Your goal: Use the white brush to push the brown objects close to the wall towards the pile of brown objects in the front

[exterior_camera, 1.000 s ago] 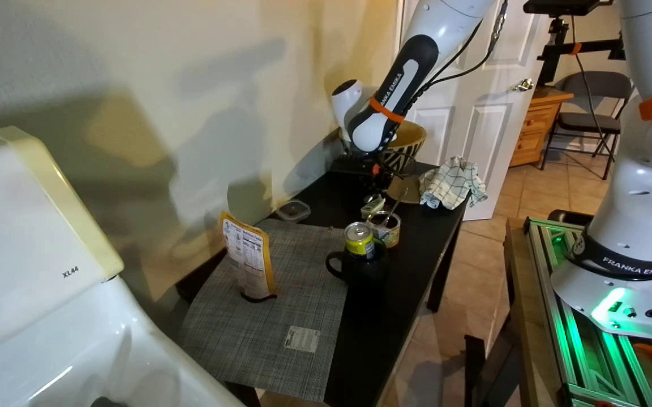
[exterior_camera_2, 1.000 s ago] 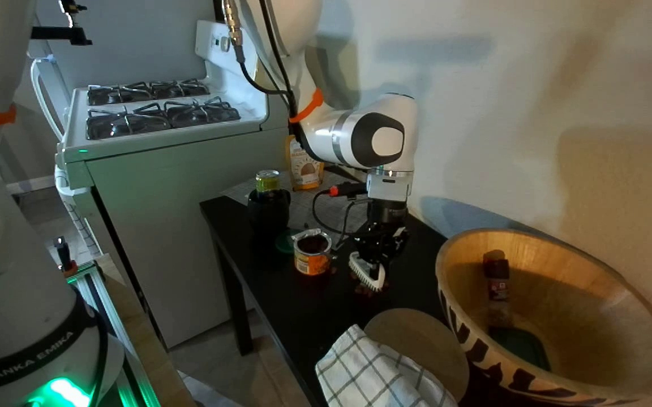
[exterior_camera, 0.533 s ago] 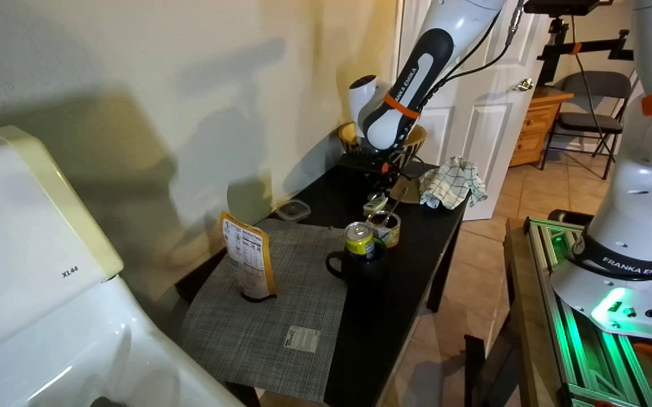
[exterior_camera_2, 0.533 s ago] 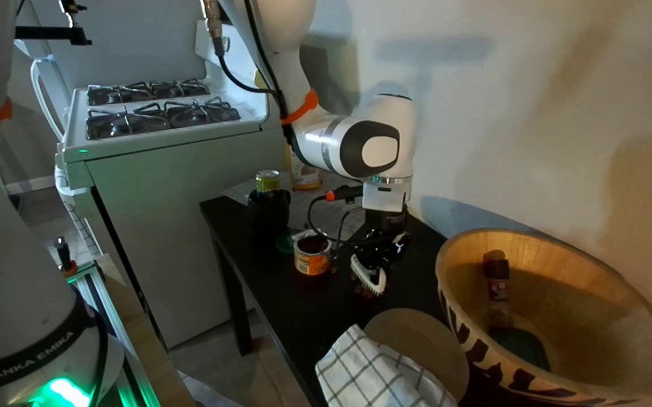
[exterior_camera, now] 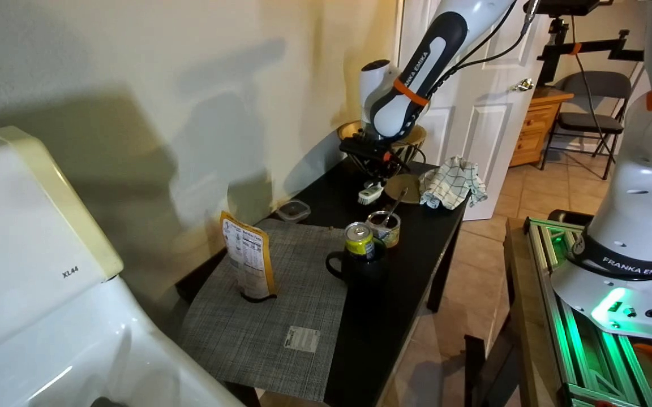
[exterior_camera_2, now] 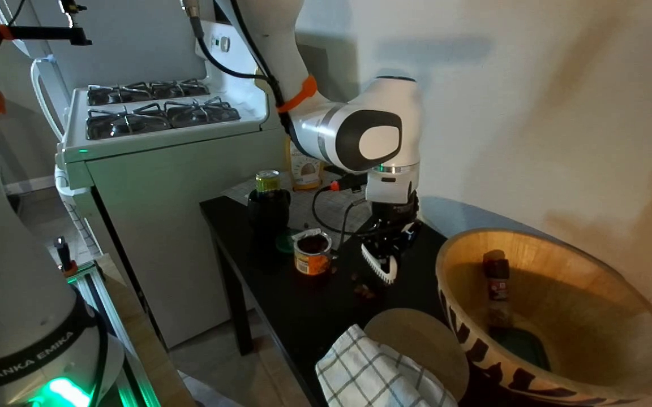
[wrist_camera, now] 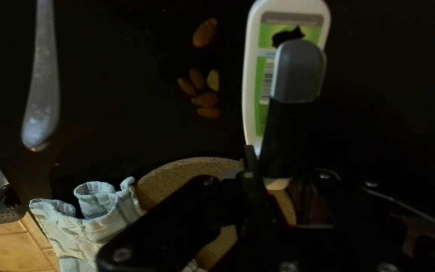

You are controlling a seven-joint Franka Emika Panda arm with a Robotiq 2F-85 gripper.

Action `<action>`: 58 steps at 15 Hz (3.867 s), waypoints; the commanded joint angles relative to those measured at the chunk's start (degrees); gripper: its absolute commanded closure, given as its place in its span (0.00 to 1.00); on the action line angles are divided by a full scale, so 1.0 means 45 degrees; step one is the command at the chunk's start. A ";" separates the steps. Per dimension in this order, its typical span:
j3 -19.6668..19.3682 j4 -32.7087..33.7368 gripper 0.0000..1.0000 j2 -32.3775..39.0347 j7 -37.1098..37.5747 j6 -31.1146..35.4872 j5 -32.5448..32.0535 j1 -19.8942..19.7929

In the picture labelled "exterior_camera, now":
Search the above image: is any black folding chair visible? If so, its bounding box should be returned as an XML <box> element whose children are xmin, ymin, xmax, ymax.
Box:
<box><xmin>539</xmin><ymin>68</ymin><xmax>633</xmax><ymax>182</ymax></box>

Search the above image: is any white gas stove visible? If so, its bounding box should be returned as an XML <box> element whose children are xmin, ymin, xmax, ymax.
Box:
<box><xmin>0</xmin><ymin>125</ymin><xmax>244</xmax><ymax>407</ymax></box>

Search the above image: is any orange snack pouch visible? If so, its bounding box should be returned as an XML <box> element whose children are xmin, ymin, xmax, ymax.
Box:
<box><xmin>218</xmin><ymin>210</ymin><xmax>279</xmax><ymax>303</ymax></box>

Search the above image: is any black boom with orange tape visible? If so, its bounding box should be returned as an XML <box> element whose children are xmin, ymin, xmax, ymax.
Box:
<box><xmin>537</xmin><ymin>29</ymin><xmax>647</xmax><ymax>65</ymax></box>

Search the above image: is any black mug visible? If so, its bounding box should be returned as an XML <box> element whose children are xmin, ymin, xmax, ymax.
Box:
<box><xmin>323</xmin><ymin>242</ymin><xmax>389</xmax><ymax>292</ymax></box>

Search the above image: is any round wooden board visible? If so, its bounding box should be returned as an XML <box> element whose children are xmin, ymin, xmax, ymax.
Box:
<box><xmin>382</xmin><ymin>173</ymin><xmax>427</xmax><ymax>206</ymax></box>

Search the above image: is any tin cup with brown contents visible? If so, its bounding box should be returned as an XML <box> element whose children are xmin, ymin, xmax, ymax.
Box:
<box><xmin>365</xmin><ymin>209</ymin><xmax>402</xmax><ymax>251</ymax></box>

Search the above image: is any black tripod stand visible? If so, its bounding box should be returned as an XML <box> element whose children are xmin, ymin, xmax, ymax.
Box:
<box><xmin>535</xmin><ymin>15</ymin><xmax>582</xmax><ymax>90</ymax></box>

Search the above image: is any large patterned wooden bowl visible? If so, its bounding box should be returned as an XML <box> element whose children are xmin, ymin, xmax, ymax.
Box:
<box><xmin>337</xmin><ymin>120</ymin><xmax>430</xmax><ymax>177</ymax></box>

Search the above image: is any wooden drawer chest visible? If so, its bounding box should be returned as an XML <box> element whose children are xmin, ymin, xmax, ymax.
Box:
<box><xmin>507</xmin><ymin>87</ymin><xmax>574</xmax><ymax>171</ymax></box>

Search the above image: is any wooden plank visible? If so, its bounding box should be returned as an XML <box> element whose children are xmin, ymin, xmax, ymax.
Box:
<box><xmin>503</xmin><ymin>217</ymin><xmax>565</xmax><ymax>407</ymax></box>

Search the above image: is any green yellow can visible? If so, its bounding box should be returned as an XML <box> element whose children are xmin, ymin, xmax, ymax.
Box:
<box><xmin>341</xmin><ymin>220</ymin><xmax>377</xmax><ymax>258</ymax></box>

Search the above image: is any white checkered cloth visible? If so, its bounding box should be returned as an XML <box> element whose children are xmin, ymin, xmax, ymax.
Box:
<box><xmin>416</xmin><ymin>154</ymin><xmax>488</xmax><ymax>214</ymax></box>

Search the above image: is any grey woven placemat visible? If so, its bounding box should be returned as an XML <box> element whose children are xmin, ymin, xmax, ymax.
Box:
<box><xmin>176</xmin><ymin>215</ymin><xmax>354</xmax><ymax>406</ymax></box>

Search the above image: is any white panel door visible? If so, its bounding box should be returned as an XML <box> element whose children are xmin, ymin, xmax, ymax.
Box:
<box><xmin>392</xmin><ymin>0</ymin><xmax>555</xmax><ymax>225</ymax></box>

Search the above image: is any small white brush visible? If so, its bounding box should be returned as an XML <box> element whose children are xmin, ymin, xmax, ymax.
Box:
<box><xmin>355</xmin><ymin>178</ymin><xmax>387</xmax><ymax>209</ymax></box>

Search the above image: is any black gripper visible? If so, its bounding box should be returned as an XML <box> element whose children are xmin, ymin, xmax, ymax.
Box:
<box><xmin>340</xmin><ymin>134</ymin><xmax>402</xmax><ymax>194</ymax></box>

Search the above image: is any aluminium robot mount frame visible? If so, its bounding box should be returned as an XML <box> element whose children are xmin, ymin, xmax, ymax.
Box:
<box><xmin>524</xmin><ymin>217</ymin><xmax>652</xmax><ymax>407</ymax></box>

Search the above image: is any black table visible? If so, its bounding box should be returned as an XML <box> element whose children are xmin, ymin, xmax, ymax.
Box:
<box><xmin>174</xmin><ymin>158</ymin><xmax>468</xmax><ymax>407</ymax></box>

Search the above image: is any clear plastic container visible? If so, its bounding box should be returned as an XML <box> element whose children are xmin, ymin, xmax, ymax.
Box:
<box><xmin>273</xmin><ymin>200</ymin><xmax>312</xmax><ymax>225</ymax></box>

